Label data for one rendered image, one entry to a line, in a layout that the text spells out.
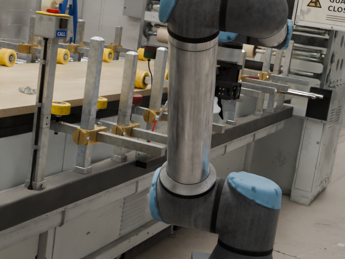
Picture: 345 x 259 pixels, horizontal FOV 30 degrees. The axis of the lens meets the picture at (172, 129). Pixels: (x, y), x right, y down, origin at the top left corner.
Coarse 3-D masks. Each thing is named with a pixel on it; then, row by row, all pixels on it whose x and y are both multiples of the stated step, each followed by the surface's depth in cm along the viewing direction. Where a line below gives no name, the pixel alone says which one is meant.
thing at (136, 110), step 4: (132, 108) 266; (136, 108) 265; (140, 108) 264; (144, 108) 264; (148, 108) 266; (132, 112) 266; (136, 112) 265; (140, 112) 265; (144, 112) 264; (164, 116) 260; (164, 120) 260; (216, 124) 251; (220, 124) 253; (212, 128) 252; (216, 128) 251; (220, 128) 251; (224, 128) 253; (220, 132) 251
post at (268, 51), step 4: (268, 48) 388; (272, 48) 389; (268, 52) 388; (264, 56) 390; (268, 56) 389; (264, 60) 390; (268, 60) 389; (264, 64) 390; (268, 64) 389; (264, 68) 390; (268, 68) 390; (264, 92) 394; (264, 96) 396; (260, 100) 394; (256, 104) 395; (260, 104) 394; (256, 108) 396; (260, 108) 394; (260, 112) 395
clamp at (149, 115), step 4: (160, 108) 264; (148, 112) 255; (152, 112) 255; (156, 112) 256; (160, 112) 259; (164, 112) 262; (144, 116) 256; (148, 116) 256; (152, 116) 255; (144, 120) 256; (148, 120) 256; (152, 120) 255; (160, 120) 260
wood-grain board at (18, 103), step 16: (0, 64) 306; (16, 64) 315; (32, 64) 324; (64, 64) 344; (80, 64) 354; (112, 64) 378; (144, 64) 405; (0, 80) 258; (16, 80) 264; (32, 80) 270; (64, 80) 284; (80, 80) 291; (112, 80) 307; (0, 96) 223; (16, 96) 227; (32, 96) 232; (64, 96) 242; (80, 96) 247; (112, 96) 264; (0, 112) 201; (16, 112) 208; (32, 112) 216
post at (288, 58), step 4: (292, 40) 432; (292, 44) 432; (288, 48) 433; (292, 48) 433; (288, 52) 434; (292, 52) 436; (288, 56) 434; (288, 60) 434; (284, 64) 436; (288, 64) 435; (284, 68) 436; (288, 68) 435; (284, 72) 436; (288, 72) 437; (284, 76) 437; (288, 76) 439; (284, 84) 437; (280, 96) 439; (284, 96) 441; (280, 100) 440; (280, 104) 440
